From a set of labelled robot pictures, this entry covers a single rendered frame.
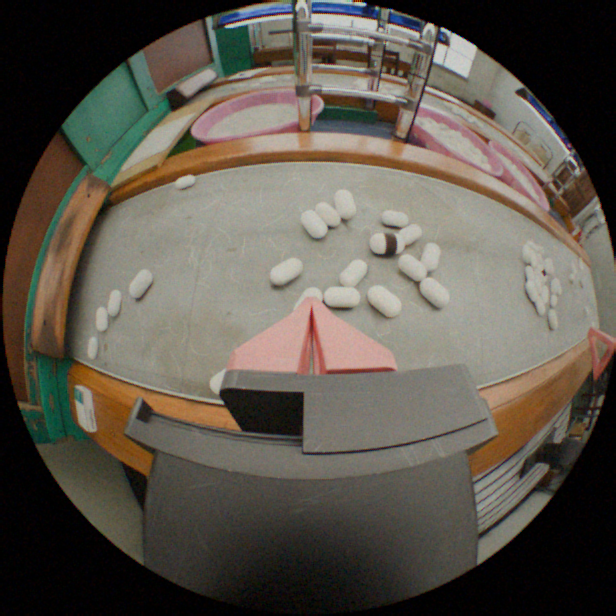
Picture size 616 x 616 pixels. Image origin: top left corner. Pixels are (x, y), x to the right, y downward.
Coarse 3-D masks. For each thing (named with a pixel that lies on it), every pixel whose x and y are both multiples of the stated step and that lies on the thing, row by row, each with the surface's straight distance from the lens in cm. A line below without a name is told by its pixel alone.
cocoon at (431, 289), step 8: (424, 280) 23; (432, 280) 23; (424, 288) 22; (432, 288) 22; (440, 288) 23; (424, 296) 23; (432, 296) 23; (440, 296) 23; (448, 296) 23; (440, 304) 23
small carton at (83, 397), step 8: (80, 392) 35; (88, 392) 35; (80, 400) 35; (88, 400) 35; (80, 408) 36; (88, 408) 35; (80, 416) 37; (88, 416) 35; (80, 424) 38; (88, 424) 35
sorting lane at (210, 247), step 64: (192, 192) 34; (256, 192) 29; (320, 192) 28; (384, 192) 30; (448, 192) 37; (128, 256) 35; (192, 256) 26; (256, 256) 23; (320, 256) 22; (384, 256) 24; (448, 256) 28; (512, 256) 40; (576, 256) 105; (128, 320) 30; (192, 320) 24; (256, 320) 21; (384, 320) 21; (448, 320) 25; (512, 320) 34; (576, 320) 73; (192, 384) 23
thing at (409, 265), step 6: (402, 258) 23; (408, 258) 22; (414, 258) 23; (402, 264) 22; (408, 264) 22; (414, 264) 22; (420, 264) 23; (402, 270) 23; (408, 270) 22; (414, 270) 22; (420, 270) 23; (414, 276) 23; (420, 276) 23
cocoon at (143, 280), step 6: (144, 270) 28; (138, 276) 28; (144, 276) 27; (150, 276) 28; (132, 282) 28; (138, 282) 28; (144, 282) 27; (150, 282) 28; (132, 288) 28; (138, 288) 28; (144, 288) 28; (132, 294) 28; (138, 294) 28
